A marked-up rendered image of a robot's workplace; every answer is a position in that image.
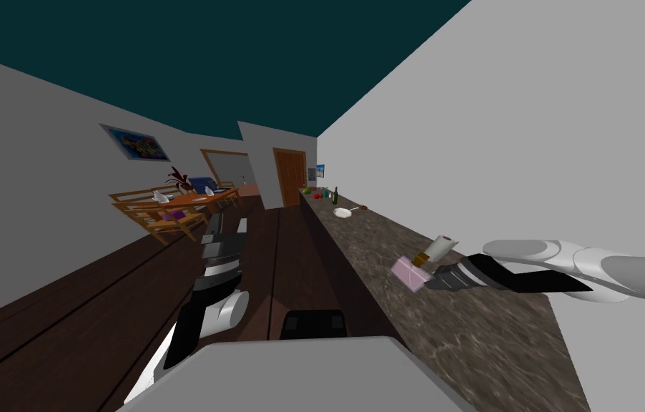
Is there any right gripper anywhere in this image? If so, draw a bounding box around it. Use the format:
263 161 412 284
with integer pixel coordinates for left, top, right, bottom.
423 263 463 293

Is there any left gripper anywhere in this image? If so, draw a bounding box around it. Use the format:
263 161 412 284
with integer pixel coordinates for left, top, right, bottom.
200 212 250 263

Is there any white and brown bottle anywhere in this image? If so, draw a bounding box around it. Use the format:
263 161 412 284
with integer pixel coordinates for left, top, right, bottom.
410 234 460 270

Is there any pink flat box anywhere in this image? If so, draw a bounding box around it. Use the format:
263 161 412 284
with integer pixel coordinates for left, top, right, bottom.
390 255 434 295

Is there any wooden dining table with chairs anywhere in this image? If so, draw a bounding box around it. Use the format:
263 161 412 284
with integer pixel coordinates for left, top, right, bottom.
108 165 244 245

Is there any blue armchair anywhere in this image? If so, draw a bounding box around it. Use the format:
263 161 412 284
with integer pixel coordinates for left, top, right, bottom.
189 177 221 195

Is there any brown wooden door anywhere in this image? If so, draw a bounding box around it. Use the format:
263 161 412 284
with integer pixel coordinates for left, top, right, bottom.
272 147 308 209

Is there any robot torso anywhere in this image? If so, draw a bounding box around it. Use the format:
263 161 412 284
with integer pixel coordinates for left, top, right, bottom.
115 308 479 412

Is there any colourful framed wall picture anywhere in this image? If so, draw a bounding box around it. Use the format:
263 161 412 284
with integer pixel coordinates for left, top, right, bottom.
99 122 172 163

